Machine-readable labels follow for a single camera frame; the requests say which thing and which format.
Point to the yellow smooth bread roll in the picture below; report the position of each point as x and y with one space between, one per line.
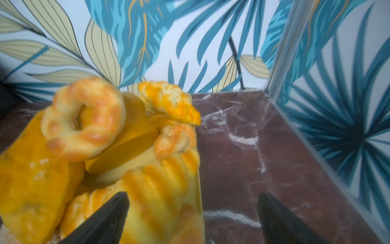
137 135

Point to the ring shaped twisted bread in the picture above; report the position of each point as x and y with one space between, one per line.
84 119

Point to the right aluminium corner post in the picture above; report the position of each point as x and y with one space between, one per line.
295 25

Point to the orange crumbed bread loaf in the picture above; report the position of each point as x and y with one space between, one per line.
36 186

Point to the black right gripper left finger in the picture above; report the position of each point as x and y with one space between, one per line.
105 226

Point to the braided golden bread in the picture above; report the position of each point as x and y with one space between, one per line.
169 99

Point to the small knotted bread roll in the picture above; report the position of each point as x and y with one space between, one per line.
174 139

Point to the round flat bun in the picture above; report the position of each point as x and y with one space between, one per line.
189 228

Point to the long striped bread loaf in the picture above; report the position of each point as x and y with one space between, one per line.
156 193

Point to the yellow plastic tray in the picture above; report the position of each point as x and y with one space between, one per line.
194 197

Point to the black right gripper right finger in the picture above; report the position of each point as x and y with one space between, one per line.
281 226

